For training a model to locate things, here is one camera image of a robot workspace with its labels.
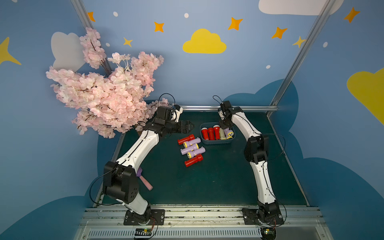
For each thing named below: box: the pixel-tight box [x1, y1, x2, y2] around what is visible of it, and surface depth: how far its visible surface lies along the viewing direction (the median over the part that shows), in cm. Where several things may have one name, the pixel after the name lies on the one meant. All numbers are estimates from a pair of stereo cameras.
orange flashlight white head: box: [213, 124, 221, 140], surface depth 107 cm
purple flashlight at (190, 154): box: [186, 146, 206, 159], surface depth 99 cm
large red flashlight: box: [208, 127, 215, 141], surface depth 109 cm
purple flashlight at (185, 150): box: [180, 143, 199, 155], surface depth 100 cm
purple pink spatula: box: [136, 167, 154, 191], surface depth 86 cm
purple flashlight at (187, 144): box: [183, 137, 201, 148], surface depth 103 cm
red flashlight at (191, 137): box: [177, 134, 196, 145], surface depth 103 cm
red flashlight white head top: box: [201, 127, 209, 141], surface depth 109 cm
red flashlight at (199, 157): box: [184, 154, 204, 168], surface depth 94 cm
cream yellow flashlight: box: [219, 127, 227, 140], surface depth 107 cm
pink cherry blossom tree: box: [45, 27, 171, 139], surface depth 62 cm
